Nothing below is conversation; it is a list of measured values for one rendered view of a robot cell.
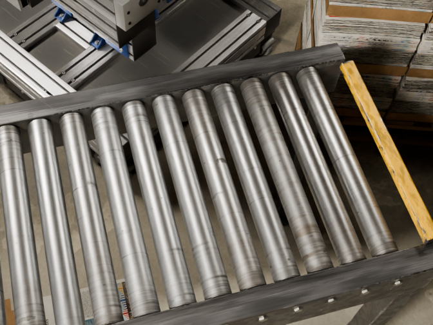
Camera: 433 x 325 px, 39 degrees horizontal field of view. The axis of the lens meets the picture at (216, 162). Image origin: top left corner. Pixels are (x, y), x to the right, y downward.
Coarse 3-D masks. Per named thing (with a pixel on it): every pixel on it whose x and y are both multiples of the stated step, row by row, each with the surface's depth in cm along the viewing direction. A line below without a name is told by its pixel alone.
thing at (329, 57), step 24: (312, 48) 135; (336, 48) 135; (192, 72) 130; (216, 72) 130; (240, 72) 131; (264, 72) 131; (288, 72) 133; (336, 72) 138; (72, 96) 126; (96, 96) 126; (120, 96) 126; (144, 96) 126; (240, 96) 135; (0, 120) 122; (24, 120) 122; (48, 120) 124; (120, 120) 131; (24, 144) 129
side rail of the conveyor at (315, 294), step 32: (384, 256) 110; (416, 256) 111; (256, 288) 106; (288, 288) 106; (320, 288) 107; (352, 288) 107; (384, 288) 112; (416, 288) 119; (128, 320) 102; (160, 320) 103; (192, 320) 103; (224, 320) 103; (256, 320) 106; (288, 320) 113
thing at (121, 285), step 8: (120, 280) 188; (120, 288) 187; (48, 296) 184; (88, 296) 185; (120, 296) 185; (48, 304) 183; (88, 304) 184; (128, 304) 184; (48, 312) 182; (88, 312) 183; (128, 312) 183; (48, 320) 181; (88, 320) 181
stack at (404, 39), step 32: (320, 0) 182; (352, 0) 162; (384, 0) 161; (416, 0) 160; (320, 32) 176; (352, 32) 172; (384, 32) 171; (416, 32) 170; (384, 64) 184; (416, 64) 183; (352, 96) 198; (384, 96) 197; (416, 96) 196; (416, 128) 210
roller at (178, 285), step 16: (128, 112) 125; (144, 112) 125; (128, 128) 123; (144, 128) 123; (144, 144) 120; (144, 160) 119; (144, 176) 117; (160, 176) 118; (144, 192) 116; (160, 192) 115; (160, 208) 113; (160, 224) 112; (176, 224) 114; (160, 240) 110; (176, 240) 111; (160, 256) 109; (176, 256) 109; (160, 272) 109; (176, 272) 107; (176, 288) 106; (192, 288) 107; (176, 304) 104
